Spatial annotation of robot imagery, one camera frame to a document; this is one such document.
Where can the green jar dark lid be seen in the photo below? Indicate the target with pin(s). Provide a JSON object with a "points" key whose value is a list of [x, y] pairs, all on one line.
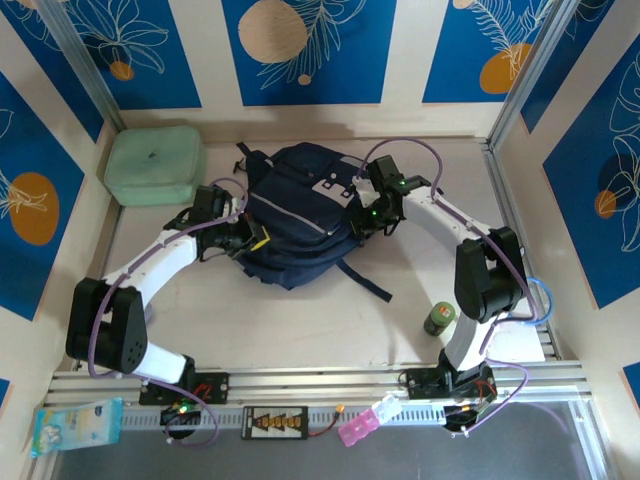
{"points": [[438, 320]]}

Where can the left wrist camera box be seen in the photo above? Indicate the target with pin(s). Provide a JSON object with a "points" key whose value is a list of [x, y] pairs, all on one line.
{"points": [[209, 202]]}

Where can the aluminium frame post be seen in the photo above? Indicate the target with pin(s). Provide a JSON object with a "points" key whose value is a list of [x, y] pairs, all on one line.
{"points": [[80, 60], [530, 65]]}

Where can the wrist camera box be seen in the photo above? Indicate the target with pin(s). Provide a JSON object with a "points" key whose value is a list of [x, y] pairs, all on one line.
{"points": [[209, 202], [385, 171]]}

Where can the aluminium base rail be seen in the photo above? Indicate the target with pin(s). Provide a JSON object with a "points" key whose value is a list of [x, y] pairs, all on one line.
{"points": [[310, 382]]}

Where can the clear plastic box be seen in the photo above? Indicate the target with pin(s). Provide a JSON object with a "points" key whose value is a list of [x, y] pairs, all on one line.
{"points": [[387, 407]]}

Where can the black controller board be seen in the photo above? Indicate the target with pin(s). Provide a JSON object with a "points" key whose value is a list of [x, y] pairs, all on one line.
{"points": [[180, 414], [462, 417]]}

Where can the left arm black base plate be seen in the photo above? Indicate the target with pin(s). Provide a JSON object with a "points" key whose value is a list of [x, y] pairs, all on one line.
{"points": [[215, 387]]}

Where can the mint green storage case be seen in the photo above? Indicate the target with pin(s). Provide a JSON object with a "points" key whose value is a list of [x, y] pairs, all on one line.
{"points": [[150, 165]]}

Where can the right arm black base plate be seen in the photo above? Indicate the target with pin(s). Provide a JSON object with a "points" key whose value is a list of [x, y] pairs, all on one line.
{"points": [[422, 384]]}

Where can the navy blue backpack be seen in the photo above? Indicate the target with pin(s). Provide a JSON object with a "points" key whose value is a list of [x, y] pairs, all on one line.
{"points": [[300, 220]]}

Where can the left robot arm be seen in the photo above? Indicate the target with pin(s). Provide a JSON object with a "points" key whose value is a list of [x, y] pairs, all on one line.
{"points": [[150, 265]]}

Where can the pink plastic box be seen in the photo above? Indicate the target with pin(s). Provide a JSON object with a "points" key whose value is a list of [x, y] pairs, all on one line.
{"points": [[357, 429]]}

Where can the wet wipes packet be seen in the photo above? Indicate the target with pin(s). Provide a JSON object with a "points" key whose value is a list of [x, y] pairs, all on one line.
{"points": [[75, 427]]}

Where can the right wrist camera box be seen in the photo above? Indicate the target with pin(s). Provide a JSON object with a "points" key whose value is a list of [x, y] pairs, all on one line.
{"points": [[385, 171]]}

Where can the black charging board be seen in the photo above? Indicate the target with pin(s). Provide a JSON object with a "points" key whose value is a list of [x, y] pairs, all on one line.
{"points": [[275, 422]]}

